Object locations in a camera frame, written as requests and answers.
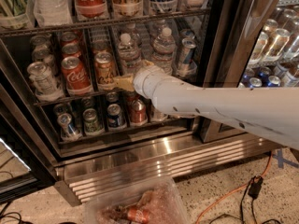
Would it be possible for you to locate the red coca-cola bottle top shelf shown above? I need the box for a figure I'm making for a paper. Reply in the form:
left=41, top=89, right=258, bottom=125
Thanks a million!
left=75, top=0, right=105, bottom=19

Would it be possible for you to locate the red coca-cola can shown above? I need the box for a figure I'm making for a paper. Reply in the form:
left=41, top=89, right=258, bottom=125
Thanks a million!
left=61, top=56, right=93, bottom=96
left=62, top=44, right=82, bottom=59

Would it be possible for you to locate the red can in bin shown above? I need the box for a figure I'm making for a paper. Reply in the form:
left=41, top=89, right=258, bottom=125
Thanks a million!
left=127, top=207, right=150, bottom=224

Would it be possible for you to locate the red coca-cola can front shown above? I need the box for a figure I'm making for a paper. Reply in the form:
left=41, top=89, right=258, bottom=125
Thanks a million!
left=61, top=56, right=93, bottom=96

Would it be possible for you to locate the blue white slim can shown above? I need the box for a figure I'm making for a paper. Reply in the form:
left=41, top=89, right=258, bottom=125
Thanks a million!
left=177, top=38, right=197, bottom=77

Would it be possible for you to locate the blue pepsi can right fridge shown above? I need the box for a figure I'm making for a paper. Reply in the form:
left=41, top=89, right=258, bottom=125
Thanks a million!
left=267, top=76, right=281, bottom=87

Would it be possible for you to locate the red can bottom shelf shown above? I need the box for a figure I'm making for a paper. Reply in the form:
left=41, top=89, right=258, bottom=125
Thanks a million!
left=130, top=99, right=148, bottom=125

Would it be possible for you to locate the steel fridge door frame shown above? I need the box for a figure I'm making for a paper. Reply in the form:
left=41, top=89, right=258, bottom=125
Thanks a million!
left=202, top=0, right=279, bottom=141

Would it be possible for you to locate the blue can bottom shelf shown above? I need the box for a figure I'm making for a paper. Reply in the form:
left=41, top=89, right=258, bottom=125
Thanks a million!
left=107, top=104, right=126, bottom=130

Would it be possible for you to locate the white bottle top shelf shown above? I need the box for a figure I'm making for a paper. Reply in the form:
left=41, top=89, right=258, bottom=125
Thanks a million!
left=34, top=0, right=72, bottom=27

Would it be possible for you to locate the black power adapter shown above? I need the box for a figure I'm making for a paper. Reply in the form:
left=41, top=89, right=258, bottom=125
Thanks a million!
left=248, top=176, right=263, bottom=200

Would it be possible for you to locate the orange extension cable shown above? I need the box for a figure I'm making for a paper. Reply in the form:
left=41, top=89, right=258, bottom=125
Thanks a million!
left=194, top=151, right=275, bottom=224

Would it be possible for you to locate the clear plastic bin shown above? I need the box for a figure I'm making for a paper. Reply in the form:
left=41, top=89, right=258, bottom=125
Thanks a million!
left=83, top=176, right=191, bottom=224

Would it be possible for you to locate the blue white can bottom left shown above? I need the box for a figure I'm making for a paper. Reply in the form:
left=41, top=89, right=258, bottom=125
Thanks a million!
left=57, top=113, right=82, bottom=141

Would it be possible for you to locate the clear water bottle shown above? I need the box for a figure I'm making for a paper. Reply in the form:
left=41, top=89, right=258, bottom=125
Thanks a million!
left=151, top=27, right=177, bottom=75
left=118, top=33, right=141, bottom=74

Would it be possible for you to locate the green can bottom shelf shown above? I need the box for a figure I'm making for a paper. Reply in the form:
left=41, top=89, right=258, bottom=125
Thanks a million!
left=83, top=108, right=105, bottom=136

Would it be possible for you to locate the orange soda can front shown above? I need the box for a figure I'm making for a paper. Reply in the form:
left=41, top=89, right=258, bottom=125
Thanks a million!
left=94, top=52, right=117, bottom=91

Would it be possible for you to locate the white silver can front left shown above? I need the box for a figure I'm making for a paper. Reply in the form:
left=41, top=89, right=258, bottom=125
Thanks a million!
left=27, top=62, right=64, bottom=102

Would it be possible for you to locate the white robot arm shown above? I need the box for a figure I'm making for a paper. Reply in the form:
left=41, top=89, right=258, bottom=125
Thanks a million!
left=114, top=60, right=299, bottom=150

